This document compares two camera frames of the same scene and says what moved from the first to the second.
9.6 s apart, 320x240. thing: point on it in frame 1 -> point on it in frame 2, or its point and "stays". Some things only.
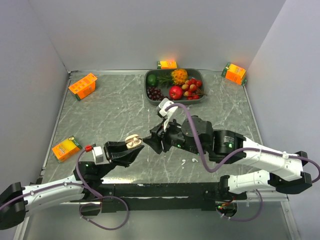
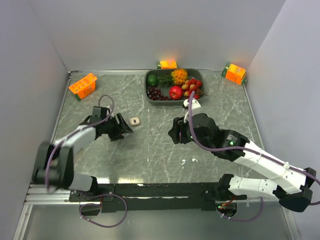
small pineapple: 178,77 stays
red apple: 175,92 stays
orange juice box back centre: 167,65 stays
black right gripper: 157,134 -> 178,125
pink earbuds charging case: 132,141 -> 134,121
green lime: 152,79 stays
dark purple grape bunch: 155,94 stays
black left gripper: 117,153 -> 123,127
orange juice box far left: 85,87 stays
